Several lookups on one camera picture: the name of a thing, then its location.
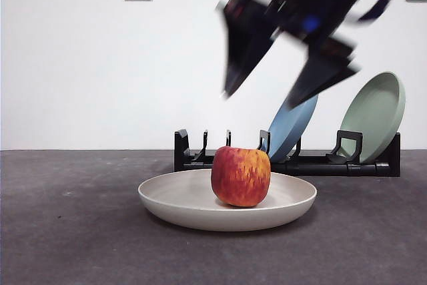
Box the red yellow apple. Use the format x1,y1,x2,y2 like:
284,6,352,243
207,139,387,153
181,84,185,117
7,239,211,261
210,146,272,208

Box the cream yellow round plate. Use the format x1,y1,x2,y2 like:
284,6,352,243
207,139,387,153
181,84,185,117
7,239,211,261
137,168,318,233

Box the blue round plate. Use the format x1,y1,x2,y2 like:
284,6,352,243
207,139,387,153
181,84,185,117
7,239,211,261
266,93,320,163

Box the green round plate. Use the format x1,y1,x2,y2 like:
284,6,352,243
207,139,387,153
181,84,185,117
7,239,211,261
338,71,406,165

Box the black plate rack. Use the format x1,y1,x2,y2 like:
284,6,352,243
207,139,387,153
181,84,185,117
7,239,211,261
173,128,401,178

